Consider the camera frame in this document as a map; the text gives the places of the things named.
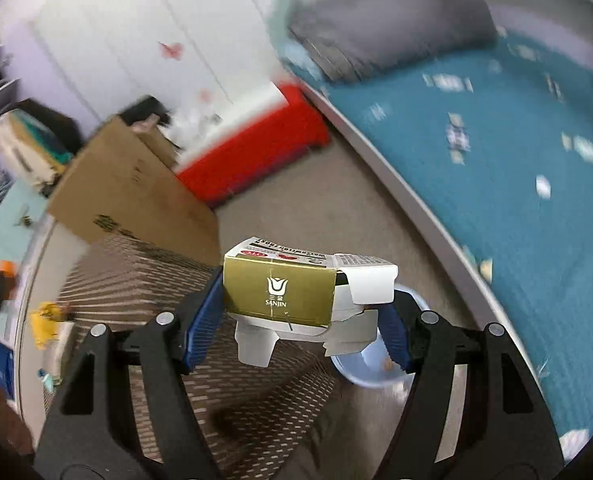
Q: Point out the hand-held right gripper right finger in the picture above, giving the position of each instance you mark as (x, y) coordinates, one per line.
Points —
(392, 332)

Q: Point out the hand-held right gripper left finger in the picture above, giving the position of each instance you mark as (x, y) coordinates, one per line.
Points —
(204, 320)

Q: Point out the translucent blue trash bin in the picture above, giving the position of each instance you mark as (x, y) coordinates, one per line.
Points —
(361, 367)

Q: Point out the gold and white carton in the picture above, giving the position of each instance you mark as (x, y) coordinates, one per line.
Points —
(276, 290)

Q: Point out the yellow snack wrapper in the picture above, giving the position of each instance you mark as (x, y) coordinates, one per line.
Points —
(46, 322)

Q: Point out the brown patterned pants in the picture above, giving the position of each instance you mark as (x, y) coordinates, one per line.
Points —
(256, 410)

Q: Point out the brown cardboard box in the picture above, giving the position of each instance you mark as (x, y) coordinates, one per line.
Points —
(126, 185)

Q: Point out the red storage bench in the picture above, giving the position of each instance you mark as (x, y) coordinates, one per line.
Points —
(256, 150)

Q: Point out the white plastic bag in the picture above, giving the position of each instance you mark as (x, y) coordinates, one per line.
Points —
(194, 127)

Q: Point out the teal patterned bed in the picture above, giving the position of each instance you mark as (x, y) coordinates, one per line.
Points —
(501, 160)

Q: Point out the mint green cabinet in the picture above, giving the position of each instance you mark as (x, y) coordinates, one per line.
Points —
(11, 230)

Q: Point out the black bag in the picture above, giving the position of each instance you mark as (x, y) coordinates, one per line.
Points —
(145, 107)

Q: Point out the pink butterfly sticker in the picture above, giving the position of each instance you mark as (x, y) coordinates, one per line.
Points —
(170, 50)

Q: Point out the open clothes shelf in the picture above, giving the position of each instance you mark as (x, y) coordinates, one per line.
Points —
(6, 125)

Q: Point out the grey duvet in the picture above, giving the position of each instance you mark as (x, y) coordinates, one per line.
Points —
(401, 25)

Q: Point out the white wardrobe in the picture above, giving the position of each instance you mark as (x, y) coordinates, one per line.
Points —
(126, 20)

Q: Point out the white bed frame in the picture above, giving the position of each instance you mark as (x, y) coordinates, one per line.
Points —
(401, 191)

